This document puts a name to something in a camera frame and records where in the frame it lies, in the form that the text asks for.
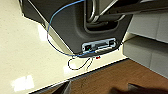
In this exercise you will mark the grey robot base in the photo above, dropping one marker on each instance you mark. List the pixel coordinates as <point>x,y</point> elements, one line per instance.
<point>73,26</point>

